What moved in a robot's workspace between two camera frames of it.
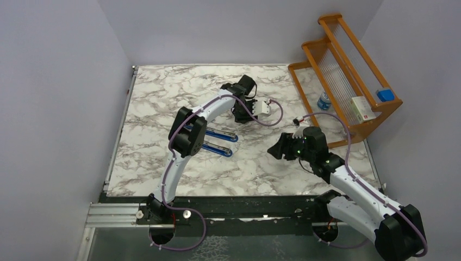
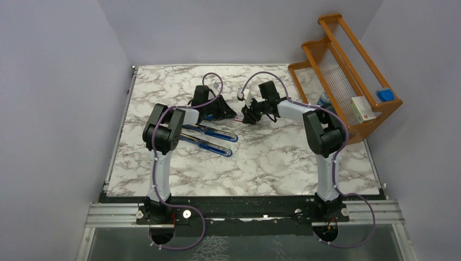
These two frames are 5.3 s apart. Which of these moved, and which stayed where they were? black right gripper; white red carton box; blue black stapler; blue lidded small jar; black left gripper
Moved: black left gripper; black right gripper
Stayed: blue lidded small jar; blue black stapler; white red carton box
